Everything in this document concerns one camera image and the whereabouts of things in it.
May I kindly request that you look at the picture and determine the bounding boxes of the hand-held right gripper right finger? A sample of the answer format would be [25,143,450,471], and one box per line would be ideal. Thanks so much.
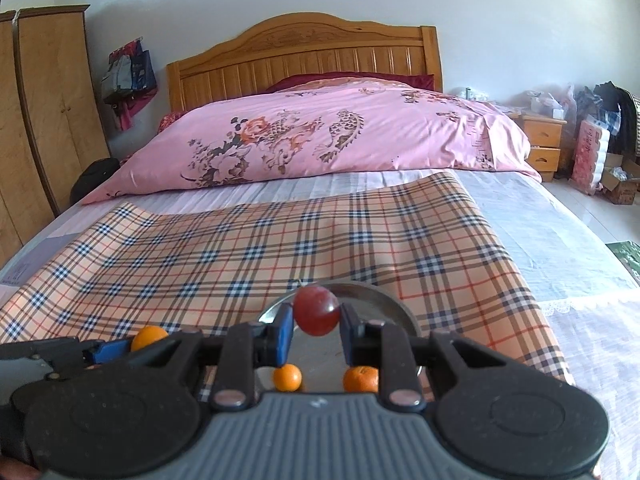
[340,304,501,409]

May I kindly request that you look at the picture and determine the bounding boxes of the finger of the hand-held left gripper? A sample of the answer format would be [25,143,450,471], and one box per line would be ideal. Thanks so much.
[82,338,135,366]

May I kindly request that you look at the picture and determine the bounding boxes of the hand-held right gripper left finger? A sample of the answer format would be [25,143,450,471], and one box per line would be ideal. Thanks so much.
[131,304,297,409]

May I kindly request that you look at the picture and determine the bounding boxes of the round metal plate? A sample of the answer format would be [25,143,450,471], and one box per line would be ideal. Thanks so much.
[257,282,426,396]

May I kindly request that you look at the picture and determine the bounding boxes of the small orange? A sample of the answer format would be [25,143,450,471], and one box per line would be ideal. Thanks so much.
[131,325,170,352]
[273,364,303,392]
[342,366,381,394]

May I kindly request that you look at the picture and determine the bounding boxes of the red grape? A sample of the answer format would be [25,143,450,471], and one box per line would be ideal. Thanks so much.
[292,284,342,337]

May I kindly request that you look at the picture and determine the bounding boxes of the plaid cloth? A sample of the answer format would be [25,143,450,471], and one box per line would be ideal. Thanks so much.
[0,171,581,396]

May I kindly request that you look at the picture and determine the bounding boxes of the black bag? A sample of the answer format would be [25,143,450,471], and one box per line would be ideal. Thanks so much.
[69,157,122,206]

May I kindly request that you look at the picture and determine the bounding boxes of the white striped bed sheet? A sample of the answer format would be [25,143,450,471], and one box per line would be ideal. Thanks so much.
[0,167,640,480]

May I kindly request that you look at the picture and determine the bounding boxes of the pink floral quilt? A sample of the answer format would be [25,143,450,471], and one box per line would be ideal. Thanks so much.
[80,82,543,206]

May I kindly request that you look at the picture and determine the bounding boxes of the wooden wardrobe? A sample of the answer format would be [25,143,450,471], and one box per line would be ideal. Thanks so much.
[0,5,112,266]

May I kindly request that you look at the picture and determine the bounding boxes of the dark red pillow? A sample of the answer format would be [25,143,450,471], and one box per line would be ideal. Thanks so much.
[264,72,435,95]

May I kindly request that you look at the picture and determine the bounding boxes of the wooden nightstand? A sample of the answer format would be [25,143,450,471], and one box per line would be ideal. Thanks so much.
[517,112,568,183]

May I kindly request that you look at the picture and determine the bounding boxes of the wooden bed headboard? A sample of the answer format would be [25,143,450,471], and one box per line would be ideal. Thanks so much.
[166,12,444,112]

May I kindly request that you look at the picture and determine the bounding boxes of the green package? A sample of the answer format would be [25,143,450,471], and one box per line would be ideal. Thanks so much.
[605,241,640,281]

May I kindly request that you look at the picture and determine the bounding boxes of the toilet paper pack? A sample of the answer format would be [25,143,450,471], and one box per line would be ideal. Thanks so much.
[570,115,613,196]

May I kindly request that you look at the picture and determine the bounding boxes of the clear plastic bags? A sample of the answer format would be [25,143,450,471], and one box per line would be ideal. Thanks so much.
[520,82,576,121]

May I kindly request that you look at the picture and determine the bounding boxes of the cardboard box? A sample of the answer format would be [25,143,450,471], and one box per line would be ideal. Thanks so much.
[600,152,640,206]

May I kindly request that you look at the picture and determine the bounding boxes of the pile of clothes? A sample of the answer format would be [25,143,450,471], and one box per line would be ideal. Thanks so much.
[574,81,640,158]

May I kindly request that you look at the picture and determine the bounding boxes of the hanging wall organizer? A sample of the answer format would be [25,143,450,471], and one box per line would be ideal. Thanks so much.
[100,37,158,131]

